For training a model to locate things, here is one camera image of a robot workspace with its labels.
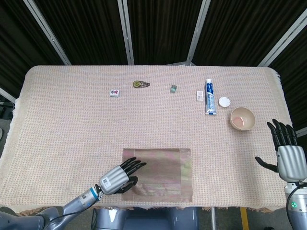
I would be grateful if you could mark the beige bowl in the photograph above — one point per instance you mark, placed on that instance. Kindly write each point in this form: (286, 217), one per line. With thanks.
(242, 119)

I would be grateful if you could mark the black equipment case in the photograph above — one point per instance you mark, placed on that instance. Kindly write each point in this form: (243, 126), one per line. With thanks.
(5, 110)

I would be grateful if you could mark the small white eraser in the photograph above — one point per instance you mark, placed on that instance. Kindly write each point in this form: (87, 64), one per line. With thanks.
(199, 95)

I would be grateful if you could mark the small green eraser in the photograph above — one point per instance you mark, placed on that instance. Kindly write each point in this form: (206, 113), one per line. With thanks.
(173, 88)

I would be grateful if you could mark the white mahjong tile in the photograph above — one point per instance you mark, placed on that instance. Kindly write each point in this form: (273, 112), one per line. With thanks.
(115, 92)

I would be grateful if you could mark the round white lid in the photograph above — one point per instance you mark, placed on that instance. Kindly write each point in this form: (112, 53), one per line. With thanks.
(224, 101)

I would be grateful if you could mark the white table leg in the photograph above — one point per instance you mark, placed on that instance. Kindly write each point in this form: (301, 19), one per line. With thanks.
(213, 219)

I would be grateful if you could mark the olive correction tape dispenser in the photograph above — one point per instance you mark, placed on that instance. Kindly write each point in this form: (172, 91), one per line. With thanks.
(139, 84)

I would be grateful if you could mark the pink woven tablecloth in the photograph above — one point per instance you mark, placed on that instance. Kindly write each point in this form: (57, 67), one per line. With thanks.
(72, 119)

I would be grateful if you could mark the blue white toothpaste tube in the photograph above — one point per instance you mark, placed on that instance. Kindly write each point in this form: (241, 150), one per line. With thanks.
(210, 98)

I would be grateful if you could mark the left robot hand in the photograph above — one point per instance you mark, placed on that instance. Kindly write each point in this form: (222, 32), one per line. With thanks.
(112, 179)

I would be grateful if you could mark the white aluminium partition post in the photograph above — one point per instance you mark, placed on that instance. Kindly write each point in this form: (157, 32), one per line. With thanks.
(126, 33)
(48, 33)
(197, 33)
(283, 40)
(301, 133)
(7, 94)

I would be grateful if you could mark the brown woven placemat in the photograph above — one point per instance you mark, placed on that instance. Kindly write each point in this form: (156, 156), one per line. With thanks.
(165, 172)

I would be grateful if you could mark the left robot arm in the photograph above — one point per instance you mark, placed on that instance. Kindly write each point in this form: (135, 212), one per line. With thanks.
(81, 201)

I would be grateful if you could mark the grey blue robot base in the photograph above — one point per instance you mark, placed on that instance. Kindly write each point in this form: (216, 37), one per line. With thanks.
(144, 220)

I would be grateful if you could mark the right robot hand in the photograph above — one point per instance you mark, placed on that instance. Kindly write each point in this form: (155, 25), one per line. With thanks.
(292, 163)

